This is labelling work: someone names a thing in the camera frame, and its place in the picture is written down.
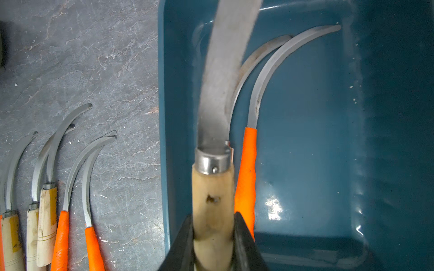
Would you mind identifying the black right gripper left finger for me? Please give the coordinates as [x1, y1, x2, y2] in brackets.
[158, 214, 194, 271]

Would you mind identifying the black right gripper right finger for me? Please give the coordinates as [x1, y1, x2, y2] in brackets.
[234, 212, 270, 271]

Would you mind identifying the orange handle sickle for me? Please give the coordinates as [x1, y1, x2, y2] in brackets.
[0, 189, 5, 271]
[234, 24, 341, 237]
[51, 131, 116, 271]
[81, 130, 118, 271]

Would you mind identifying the wooden handle sickle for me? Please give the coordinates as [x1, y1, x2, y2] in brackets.
[226, 35, 293, 124]
[1, 131, 38, 271]
[27, 142, 47, 271]
[36, 103, 93, 268]
[192, 1, 262, 271]

